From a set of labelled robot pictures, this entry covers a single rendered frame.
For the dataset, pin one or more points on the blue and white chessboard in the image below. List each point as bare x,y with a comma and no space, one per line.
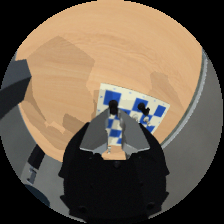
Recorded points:
128,101

